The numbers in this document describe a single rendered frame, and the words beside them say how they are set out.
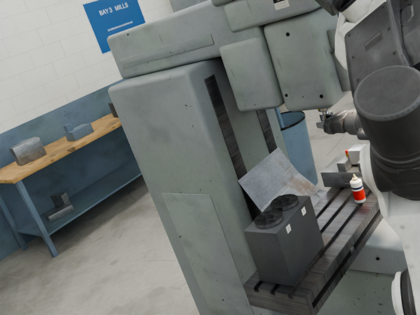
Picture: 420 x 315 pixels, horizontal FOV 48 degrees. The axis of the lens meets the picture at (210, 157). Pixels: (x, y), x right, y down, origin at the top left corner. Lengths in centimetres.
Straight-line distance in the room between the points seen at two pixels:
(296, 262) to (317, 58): 64
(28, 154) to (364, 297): 381
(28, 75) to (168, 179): 383
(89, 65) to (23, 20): 91
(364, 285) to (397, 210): 84
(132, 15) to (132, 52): 463
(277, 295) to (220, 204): 56
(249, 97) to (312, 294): 72
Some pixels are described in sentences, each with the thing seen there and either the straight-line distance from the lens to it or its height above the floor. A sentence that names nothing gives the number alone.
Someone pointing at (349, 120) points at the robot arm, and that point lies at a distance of 161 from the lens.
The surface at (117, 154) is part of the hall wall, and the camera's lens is 617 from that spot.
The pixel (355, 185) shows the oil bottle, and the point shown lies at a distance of 177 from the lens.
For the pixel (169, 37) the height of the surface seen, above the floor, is 168.
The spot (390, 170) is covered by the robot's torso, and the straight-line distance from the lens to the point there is 89.
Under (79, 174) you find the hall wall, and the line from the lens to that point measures 586.
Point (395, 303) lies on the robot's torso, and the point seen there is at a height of 104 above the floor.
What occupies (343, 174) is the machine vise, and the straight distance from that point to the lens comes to 191.
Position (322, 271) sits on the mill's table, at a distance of 149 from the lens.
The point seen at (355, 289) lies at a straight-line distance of 188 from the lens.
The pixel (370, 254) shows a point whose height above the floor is 80.
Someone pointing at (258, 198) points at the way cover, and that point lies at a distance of 190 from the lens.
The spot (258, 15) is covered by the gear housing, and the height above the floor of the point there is 166.
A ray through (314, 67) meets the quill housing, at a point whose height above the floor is 146.
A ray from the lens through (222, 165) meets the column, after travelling 181.
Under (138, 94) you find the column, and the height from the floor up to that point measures 151.
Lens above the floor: 176
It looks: 18 degrees down
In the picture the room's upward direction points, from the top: 20 degrees counter-clockwise
